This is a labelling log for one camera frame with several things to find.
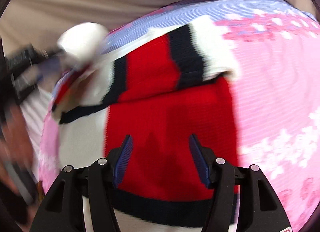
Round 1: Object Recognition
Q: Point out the white red black knit sweater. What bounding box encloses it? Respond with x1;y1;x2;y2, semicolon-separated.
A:
52;15;241;228

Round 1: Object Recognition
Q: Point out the person's left hand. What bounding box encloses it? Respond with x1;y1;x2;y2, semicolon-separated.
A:
0;102;36;173

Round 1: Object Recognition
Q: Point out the pink lavender floral bedsheet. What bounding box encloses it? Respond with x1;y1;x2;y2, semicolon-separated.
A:
41;0;319;231

